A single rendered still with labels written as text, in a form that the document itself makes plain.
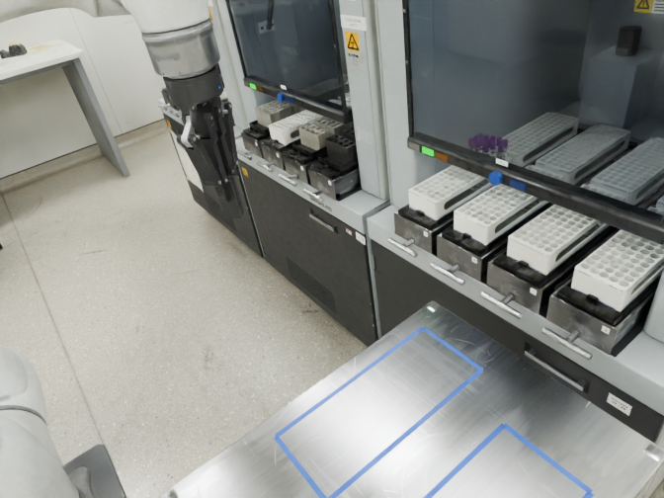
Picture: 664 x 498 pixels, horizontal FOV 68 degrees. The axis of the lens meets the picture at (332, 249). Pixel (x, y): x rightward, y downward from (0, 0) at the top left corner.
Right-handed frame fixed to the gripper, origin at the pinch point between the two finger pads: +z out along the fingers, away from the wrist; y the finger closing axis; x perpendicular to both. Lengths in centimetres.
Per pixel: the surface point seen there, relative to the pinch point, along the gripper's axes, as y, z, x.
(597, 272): -23, 29, 60
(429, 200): -46, 28, 25
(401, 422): 14.1, 32.6, 28.4
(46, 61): -185, 25, -223
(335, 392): 10.5, 32.6, 16.2
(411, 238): -44, 39, 21
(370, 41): -64, -6, 9
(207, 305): -82, 115, -86
